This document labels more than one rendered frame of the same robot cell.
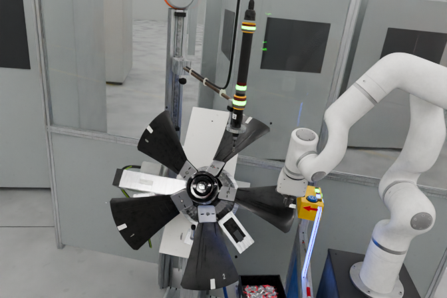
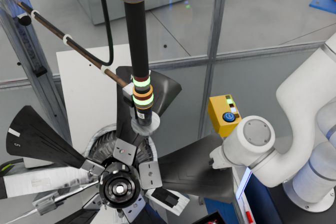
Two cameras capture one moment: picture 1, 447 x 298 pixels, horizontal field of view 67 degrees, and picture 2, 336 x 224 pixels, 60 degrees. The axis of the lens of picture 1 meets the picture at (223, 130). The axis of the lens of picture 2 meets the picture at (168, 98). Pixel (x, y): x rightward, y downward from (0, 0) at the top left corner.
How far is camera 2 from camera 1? 0.71 m
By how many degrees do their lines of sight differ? 30
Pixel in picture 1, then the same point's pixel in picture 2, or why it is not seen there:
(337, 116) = (305, 107)
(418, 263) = not seen: hidden behind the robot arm
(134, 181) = (25, 185)
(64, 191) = not seen: outside the picture
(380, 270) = (319, 191)
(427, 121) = not seen: outside the picture
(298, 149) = (252, 155)
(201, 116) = (72, 62)
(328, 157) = (298, 166)
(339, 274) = (275, 193)
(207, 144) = (95, 96)
